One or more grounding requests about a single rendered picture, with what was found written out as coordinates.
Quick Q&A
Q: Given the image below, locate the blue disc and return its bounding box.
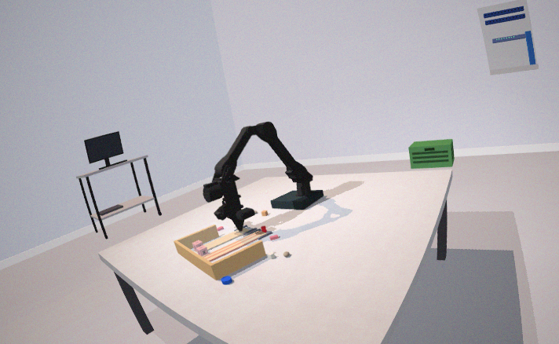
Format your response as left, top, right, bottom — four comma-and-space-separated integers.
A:
221, 276, 232, 285

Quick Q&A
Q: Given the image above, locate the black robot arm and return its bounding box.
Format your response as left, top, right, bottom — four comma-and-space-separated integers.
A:
203, 122, 314, 221

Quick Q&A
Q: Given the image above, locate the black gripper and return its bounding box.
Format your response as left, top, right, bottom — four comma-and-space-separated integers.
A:
222, 193, 255, 231

